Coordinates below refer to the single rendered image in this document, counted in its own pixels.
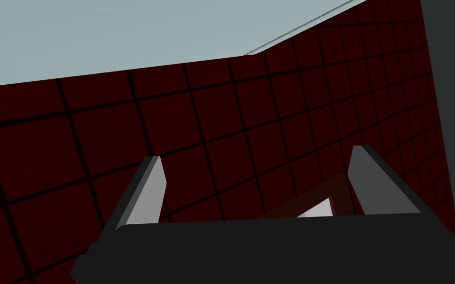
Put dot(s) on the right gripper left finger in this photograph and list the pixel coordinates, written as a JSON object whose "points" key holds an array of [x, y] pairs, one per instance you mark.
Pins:
{"points": [[148, 197]]}

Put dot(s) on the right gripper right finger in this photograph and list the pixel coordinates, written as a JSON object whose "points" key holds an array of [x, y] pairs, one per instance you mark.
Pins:
{"points": [[377, 185]]}

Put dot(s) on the brown framed window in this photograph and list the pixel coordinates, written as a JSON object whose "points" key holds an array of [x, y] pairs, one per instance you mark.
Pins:
{"points": [[317, 208]]}

